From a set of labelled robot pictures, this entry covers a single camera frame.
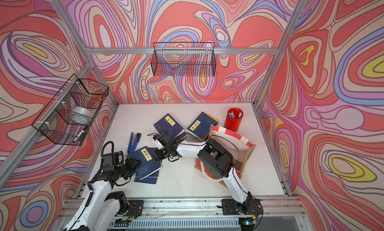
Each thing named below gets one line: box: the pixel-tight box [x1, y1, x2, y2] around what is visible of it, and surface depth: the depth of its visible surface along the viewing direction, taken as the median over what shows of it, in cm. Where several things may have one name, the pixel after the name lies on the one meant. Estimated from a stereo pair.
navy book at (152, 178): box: [134, 146, 161, 184], surface depth 83 cm
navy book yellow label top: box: [126, 146, 162, 181], surface depth 87 cm
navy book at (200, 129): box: [186, 111, 220, 142], surface depth 101 cm
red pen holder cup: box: [224, 107, 244, 133], surface depth 100 cm
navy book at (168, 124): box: [153, 113, 185, 139], surface depth 103 cm
